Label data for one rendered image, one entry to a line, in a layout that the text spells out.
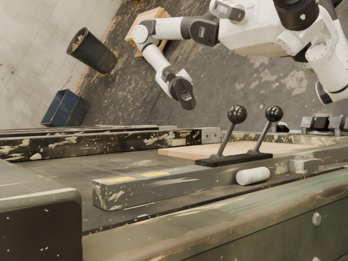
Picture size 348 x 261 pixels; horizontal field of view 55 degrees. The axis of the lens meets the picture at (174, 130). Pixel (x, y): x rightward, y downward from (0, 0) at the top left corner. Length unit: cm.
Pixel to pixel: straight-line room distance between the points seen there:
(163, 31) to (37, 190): 127
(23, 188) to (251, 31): 104
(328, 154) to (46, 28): 575
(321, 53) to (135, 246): 80
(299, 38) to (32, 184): 76
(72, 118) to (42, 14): 201
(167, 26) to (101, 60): 406
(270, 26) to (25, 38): 539
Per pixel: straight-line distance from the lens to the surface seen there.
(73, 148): 117
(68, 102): 526
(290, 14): 82
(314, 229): 43
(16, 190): 22
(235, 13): 110
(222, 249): 30
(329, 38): 96
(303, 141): 136
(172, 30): 142
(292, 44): 89
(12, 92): 609
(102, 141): 121
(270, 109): 72
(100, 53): 542
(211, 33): 133
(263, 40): 118
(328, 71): 98
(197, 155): 102
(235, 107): 63
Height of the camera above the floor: 198
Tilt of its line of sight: 35 degrees down
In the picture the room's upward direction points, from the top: 55 degrees counter-clockwise
